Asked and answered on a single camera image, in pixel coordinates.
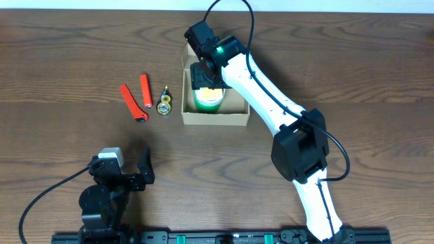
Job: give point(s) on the green tape roll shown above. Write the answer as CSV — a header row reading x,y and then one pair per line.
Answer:
x,y
207,107

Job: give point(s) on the brown cardboard box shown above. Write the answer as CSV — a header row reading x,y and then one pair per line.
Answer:
x,y
233,109

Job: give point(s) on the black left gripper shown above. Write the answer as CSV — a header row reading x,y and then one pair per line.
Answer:
x,y
146,169

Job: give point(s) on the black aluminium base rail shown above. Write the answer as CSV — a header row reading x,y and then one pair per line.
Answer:
x,y
287,236

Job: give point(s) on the short orange utility knife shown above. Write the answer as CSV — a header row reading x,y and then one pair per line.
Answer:
x,y
146,92

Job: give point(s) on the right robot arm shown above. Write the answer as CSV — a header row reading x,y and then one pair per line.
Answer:
x,y
300,138

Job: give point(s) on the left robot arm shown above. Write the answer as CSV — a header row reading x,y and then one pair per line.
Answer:
x,y
104,203

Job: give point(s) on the long orange utility knife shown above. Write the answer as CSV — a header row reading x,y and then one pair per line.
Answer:
x,y
138,114

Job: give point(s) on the yellow sticky note pad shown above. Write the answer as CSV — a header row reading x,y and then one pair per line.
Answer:
x,y
207,94

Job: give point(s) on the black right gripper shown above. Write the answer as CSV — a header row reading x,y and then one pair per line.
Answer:
x,y
196,79

